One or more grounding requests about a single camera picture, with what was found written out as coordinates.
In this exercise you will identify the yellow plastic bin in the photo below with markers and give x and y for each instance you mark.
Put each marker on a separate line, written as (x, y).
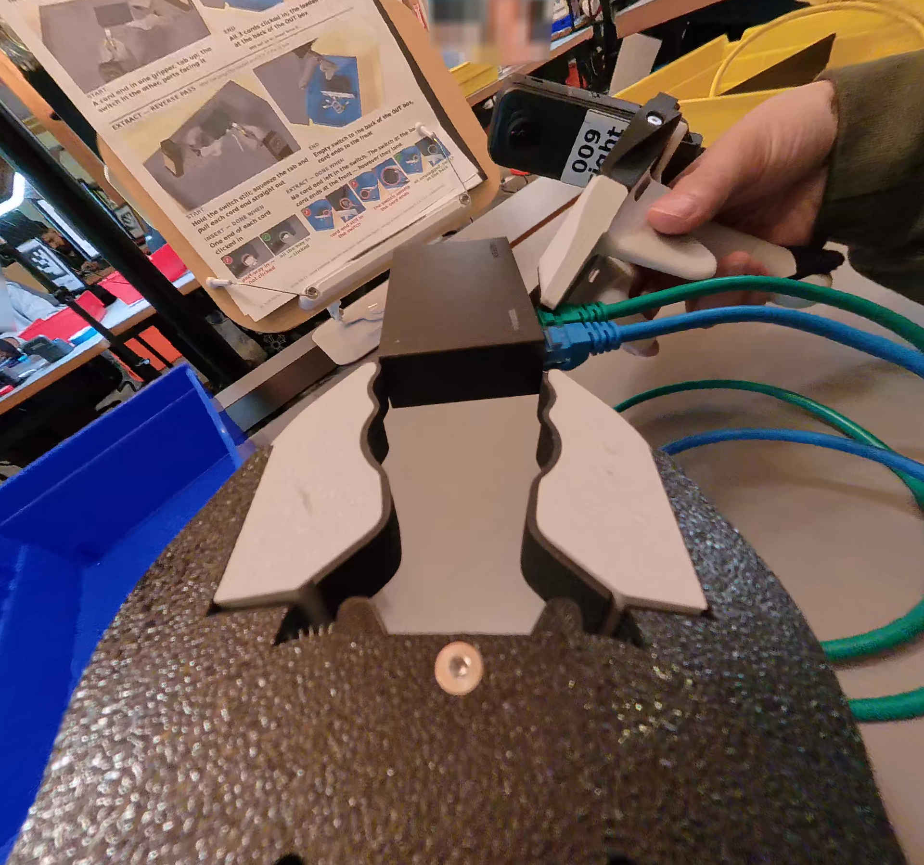
(693, 71)

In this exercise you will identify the person's right forearm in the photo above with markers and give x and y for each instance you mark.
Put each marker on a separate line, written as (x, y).
(881, 157)

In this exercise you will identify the person's right hand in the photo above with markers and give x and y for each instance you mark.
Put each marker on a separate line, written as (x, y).
(765, 172)

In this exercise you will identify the printed instruction sheet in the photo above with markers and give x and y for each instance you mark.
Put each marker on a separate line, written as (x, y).
(216, 121)

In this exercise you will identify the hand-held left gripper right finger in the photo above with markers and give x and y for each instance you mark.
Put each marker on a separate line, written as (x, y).
(621, 511)

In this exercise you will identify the black tripod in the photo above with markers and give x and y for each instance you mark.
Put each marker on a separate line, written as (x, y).
(108, 244)

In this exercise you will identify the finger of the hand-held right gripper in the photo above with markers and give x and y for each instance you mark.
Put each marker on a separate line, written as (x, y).
(613, 276)
(581, 244)

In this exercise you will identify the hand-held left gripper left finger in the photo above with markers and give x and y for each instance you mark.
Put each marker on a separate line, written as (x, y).
(310, 504)

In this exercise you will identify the blue plastic bin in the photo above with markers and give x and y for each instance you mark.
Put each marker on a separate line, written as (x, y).
(94, 489)

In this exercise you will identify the black network switch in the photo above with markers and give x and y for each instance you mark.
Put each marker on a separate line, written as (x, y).
(455, 309)

